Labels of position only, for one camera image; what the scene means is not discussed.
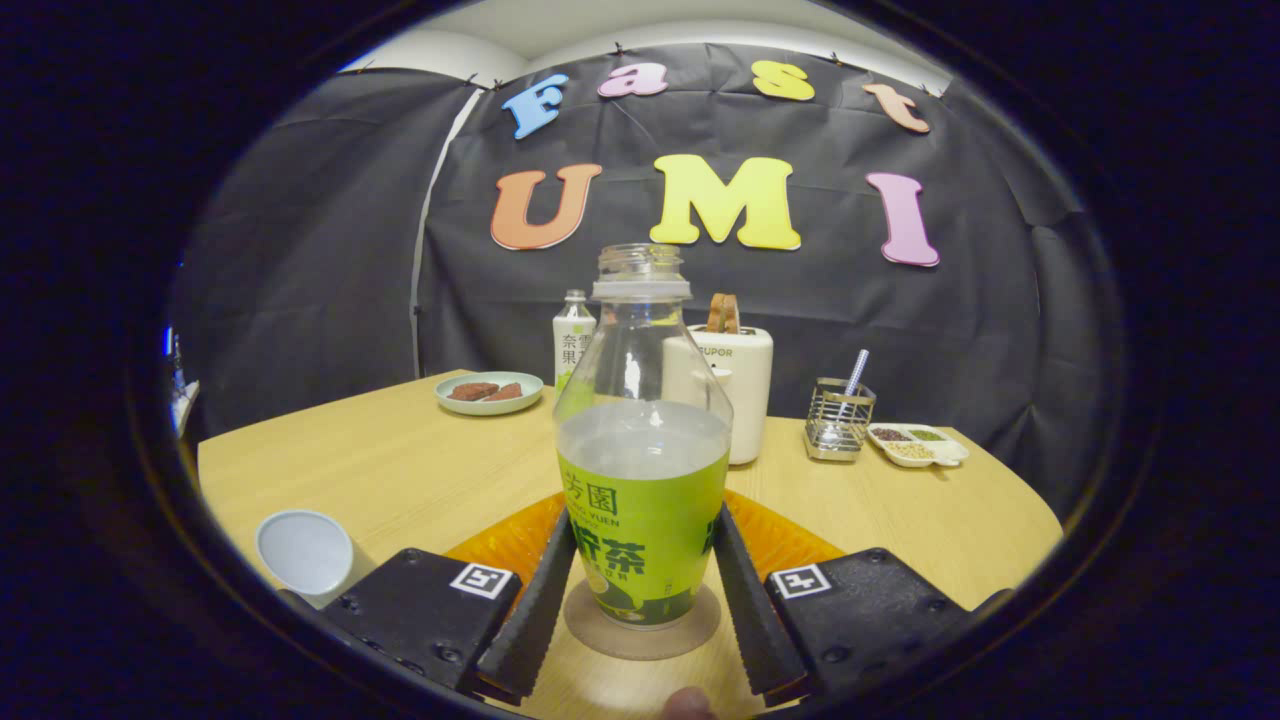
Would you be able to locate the pale straw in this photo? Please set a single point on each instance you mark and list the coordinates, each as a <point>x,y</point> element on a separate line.
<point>857,368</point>

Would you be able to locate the wooden table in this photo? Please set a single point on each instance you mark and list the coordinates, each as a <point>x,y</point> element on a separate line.
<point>420,470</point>

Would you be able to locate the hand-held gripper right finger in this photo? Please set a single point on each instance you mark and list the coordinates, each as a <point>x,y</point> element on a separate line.
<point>750,620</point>

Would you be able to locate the black backdrop cloth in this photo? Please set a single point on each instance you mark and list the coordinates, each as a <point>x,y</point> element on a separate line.
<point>320,250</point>

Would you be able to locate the capped green drink bottle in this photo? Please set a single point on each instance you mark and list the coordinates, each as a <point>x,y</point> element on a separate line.
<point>570,345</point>

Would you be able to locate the pale green plate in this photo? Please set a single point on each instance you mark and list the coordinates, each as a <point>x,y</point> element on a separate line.
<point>490,407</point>

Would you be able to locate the pale blue cup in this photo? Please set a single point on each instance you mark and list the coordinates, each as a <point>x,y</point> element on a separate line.
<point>305,552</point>

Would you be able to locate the ceiling light panel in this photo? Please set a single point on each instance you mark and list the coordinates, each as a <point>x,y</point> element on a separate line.
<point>620,8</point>

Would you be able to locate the round brown coaster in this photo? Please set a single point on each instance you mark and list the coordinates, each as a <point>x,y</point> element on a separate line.
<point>690,630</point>

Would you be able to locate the cream toaster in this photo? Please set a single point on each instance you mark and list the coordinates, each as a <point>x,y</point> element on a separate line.
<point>748,400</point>

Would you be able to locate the brown bread slice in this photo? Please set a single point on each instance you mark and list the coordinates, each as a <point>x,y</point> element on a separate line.
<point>722,314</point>

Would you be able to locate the green label juice bottle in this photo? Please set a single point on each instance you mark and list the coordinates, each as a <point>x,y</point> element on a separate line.
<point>645,540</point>

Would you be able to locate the white divided dish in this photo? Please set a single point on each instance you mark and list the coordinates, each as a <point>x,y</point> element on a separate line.
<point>915,447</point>

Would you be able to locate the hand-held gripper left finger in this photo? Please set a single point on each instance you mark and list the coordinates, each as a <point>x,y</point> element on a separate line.
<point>535,620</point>

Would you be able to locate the brown biscuit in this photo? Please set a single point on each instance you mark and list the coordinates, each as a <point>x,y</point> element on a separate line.
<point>508,392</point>
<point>468,391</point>

